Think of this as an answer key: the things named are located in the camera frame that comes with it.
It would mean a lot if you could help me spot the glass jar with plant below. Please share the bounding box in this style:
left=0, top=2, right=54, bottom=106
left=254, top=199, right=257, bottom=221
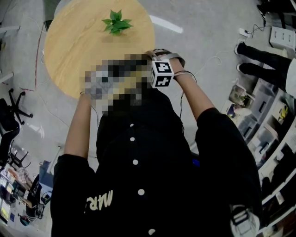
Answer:
left=228, top=84, right=255, bottom=108

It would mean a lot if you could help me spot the stack of clear storage bins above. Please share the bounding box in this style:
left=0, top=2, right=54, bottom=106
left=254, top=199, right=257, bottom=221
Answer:
left=235, top=77, right=290, bottom=167

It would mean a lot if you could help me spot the black office chair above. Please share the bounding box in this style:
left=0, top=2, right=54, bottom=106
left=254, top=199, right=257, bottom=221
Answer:
left=0, top=88, right=34, bottom=167

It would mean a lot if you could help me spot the small potted green plant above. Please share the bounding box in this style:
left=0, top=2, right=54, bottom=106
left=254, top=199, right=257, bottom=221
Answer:
left=101, top=9, right=134, bottom=37

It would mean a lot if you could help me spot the person's right forearm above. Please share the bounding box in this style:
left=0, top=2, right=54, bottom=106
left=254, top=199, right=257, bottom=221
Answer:
left=173, top=70, right=216, bottom=121

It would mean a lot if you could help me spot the open white cardboard box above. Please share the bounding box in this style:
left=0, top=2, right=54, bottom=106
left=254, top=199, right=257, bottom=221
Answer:
left=225, top=101, right=253, bottom=120

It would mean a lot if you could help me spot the person's black buttoned jacket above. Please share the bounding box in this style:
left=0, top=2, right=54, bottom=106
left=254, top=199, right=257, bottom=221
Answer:
left=50, top=87, right=263, bottom=237

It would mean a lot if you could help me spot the grey chair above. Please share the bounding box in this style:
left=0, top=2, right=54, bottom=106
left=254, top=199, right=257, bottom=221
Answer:
left=43, top=0, right=63, bottom=33

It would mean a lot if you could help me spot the person's right hand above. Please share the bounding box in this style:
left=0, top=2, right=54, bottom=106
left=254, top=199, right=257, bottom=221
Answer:
left=172, top=58, right=185, bottom=74

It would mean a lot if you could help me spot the white power strip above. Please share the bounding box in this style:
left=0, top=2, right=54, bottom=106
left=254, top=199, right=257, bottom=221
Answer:
left=238, top=27, right=252, bottom=38

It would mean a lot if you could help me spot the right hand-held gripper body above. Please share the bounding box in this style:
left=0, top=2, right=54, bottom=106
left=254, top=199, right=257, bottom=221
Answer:
left=145, top=49, right=186, bottom=89

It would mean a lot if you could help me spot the blue box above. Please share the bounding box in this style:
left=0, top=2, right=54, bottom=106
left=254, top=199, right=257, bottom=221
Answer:
left=39, top=159, right=55, bottom=193

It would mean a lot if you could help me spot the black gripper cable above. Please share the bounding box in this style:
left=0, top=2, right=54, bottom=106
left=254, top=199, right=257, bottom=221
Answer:
left=173, top=70, right=197, bottom=135

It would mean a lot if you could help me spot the person's left forearm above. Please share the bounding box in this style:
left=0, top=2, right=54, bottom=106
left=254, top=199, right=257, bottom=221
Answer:
left=63, top=92, right=92, bottom=159

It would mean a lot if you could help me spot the white shelf unit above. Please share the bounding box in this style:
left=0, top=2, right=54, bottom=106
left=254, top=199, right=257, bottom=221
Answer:
left=258, top=113, right=296, bottom=234

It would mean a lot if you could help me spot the round wooden table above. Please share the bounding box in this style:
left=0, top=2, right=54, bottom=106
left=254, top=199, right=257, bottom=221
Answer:
left=43, top=0, right=155, bottom=100

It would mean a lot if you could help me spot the white drawer cabinet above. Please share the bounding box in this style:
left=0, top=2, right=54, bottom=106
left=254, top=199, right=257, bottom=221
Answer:
left=269, top=26, right=296, bottom=50

